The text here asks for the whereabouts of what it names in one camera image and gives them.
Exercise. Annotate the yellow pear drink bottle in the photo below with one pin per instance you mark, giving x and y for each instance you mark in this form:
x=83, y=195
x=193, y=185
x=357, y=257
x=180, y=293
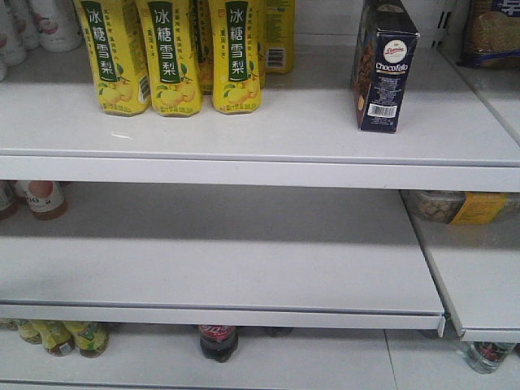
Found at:
x=236, y=79
x=171, y=57
x=114, y=41
x=278, y=41

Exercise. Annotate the yellow pear drink bottle left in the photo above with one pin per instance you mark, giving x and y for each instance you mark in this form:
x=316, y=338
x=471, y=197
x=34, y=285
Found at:
x=114, y=41

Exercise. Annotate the yellow pear drink bottle middle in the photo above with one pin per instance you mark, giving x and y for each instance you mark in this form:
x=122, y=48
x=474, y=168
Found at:
x=171, y=57

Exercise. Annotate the yellow pear drink bottle rear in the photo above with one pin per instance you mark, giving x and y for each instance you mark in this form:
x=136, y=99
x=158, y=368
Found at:
x=278, y=41

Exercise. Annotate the dark blue Chocofello cookie box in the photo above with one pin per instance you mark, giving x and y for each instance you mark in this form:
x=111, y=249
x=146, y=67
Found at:
x=386, y=41

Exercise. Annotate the yellow-green tea bottle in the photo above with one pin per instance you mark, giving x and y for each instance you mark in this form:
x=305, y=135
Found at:
x=55, y=338
x=91, y=338

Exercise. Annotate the clear cookie tub yellow label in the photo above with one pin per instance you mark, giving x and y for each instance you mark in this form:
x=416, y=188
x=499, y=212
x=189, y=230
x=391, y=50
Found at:
x=461, y=207

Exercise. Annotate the white peach bottle upper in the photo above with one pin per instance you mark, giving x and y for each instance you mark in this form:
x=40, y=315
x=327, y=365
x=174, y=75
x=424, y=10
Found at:
x=57, y=25

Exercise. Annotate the yellow pear drink bottle right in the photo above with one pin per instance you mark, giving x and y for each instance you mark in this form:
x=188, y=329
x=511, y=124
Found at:
x=236, y=79

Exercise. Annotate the dark cola bottle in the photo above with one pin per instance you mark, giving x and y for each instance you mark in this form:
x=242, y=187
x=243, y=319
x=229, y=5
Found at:
x=218, y=342

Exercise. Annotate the white right lower shelf board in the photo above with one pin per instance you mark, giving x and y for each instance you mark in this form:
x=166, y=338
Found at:
x=476, y=269

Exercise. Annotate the breakfast biscuit bag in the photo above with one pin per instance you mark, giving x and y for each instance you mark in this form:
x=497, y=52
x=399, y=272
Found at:
x=491, y=35

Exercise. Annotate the peach drink bottle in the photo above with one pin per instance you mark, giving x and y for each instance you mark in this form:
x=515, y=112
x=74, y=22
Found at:
x=45, y=198

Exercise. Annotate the white store shelf board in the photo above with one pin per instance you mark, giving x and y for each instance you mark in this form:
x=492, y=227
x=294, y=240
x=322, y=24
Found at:
x=305, y=133

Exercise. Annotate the clear glass jar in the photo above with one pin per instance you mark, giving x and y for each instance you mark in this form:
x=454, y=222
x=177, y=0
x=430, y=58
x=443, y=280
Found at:
x=485, y=357

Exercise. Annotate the yellow-green tea bottle right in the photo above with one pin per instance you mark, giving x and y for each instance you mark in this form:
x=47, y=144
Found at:
x=91, y=338

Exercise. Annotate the yellow-green tea bottle left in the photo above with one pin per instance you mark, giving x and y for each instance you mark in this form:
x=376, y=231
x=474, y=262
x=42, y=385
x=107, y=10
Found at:
x=55, y=338

